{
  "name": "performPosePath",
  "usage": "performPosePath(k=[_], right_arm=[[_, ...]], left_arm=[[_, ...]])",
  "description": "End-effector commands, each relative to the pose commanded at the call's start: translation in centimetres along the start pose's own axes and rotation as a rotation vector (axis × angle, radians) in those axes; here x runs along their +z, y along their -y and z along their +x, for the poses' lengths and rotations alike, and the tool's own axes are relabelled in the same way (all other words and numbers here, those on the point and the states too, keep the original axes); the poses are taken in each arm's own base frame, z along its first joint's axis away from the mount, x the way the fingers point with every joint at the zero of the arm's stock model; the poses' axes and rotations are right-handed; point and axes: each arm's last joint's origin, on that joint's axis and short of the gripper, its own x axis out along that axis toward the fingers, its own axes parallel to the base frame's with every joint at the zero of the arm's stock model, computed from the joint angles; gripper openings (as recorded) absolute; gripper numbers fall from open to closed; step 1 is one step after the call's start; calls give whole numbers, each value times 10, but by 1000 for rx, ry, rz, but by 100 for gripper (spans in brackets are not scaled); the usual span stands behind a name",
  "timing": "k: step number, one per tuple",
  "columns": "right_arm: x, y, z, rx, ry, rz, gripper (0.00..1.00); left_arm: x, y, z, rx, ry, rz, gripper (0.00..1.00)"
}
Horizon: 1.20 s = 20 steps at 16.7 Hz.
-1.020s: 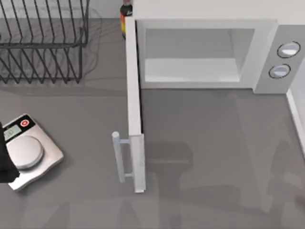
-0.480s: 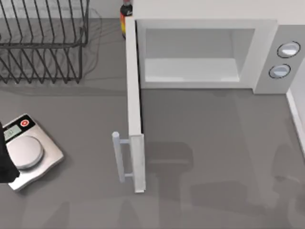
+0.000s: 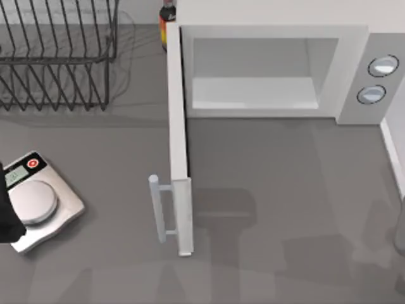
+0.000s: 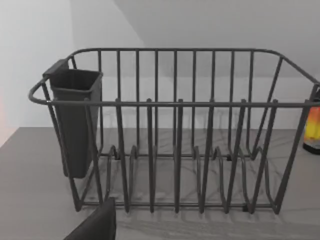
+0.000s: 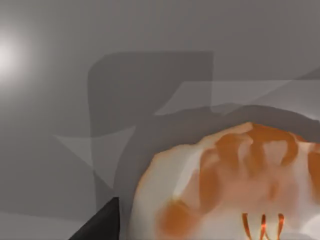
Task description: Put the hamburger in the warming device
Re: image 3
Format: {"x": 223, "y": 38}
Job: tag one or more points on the white microwave door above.
{"x": 178, "y": 126}

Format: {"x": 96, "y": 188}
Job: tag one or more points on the dark sauce bottle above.
{"x": 166, "y": 25}

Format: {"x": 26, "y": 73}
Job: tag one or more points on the pale microwave oven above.
{"x": 354, "y": 95}

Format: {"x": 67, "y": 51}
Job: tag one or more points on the silver kitchen scale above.
{"x": 47, "y": 218}

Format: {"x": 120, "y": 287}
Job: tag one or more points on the small microwave knob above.
{"x": 371, "y": 94}

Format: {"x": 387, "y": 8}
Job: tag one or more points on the large microwave knob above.
{"x": 383, "y": 65}

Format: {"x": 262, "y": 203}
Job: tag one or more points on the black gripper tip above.
{"x": 6, "y": 218}

